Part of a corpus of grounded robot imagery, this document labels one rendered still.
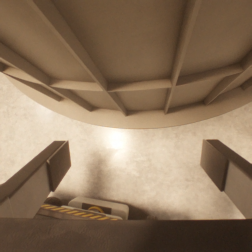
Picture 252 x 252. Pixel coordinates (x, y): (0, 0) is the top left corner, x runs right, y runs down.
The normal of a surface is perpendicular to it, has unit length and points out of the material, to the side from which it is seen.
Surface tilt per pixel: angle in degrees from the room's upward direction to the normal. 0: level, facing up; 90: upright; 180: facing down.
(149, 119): 0
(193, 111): 0
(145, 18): 90
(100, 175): 0
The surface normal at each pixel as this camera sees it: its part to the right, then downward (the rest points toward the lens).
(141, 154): -0.16, -0.14
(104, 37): -0.01, 0.99
